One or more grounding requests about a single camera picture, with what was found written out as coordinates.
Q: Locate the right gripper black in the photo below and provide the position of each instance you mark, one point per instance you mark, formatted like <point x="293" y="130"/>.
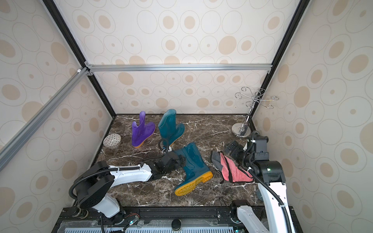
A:
<point x="233" y="150"/>

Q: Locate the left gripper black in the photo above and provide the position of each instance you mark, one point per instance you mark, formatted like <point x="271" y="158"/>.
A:
<point x="179" y="164"/>

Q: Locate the teal rubber boot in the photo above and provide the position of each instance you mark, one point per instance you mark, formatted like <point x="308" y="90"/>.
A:
<point x="169" y="130"/>
<point x="195" y="168"/>

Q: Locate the pink cloth black trim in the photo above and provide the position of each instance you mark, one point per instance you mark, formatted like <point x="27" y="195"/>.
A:
<point x="229" y="169"/>

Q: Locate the purple rubber boot yellow sole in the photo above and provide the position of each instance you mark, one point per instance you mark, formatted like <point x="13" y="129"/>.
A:
<point x="141" y="131"/>

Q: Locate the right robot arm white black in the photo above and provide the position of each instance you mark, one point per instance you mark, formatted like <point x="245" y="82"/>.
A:
<point x="270" y="179"/>

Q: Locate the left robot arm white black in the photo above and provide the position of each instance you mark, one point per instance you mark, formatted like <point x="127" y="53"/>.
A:
<point x="90" y="190"/>

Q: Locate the chrome hook stand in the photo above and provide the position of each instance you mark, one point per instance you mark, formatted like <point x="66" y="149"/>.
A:
<point x="244" y="129"/>

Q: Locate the grey-blue ceramic cup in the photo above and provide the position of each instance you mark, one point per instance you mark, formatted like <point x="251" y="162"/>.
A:
<point x="259" y="195"/>

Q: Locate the patterned white bowl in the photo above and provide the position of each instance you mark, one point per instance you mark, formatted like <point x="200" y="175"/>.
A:
<point x="112" y="141"/>

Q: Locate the horizontal aluminium bar back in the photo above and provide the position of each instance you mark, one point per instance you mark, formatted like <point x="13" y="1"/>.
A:
<point x="180" y="67"/>

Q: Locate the diagonal aluminium bar left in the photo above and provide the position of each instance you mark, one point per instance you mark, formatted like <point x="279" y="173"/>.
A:
<point x="25" y="133"/>

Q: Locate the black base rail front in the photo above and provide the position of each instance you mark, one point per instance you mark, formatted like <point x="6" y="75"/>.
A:
<point x="200" y="219"/>

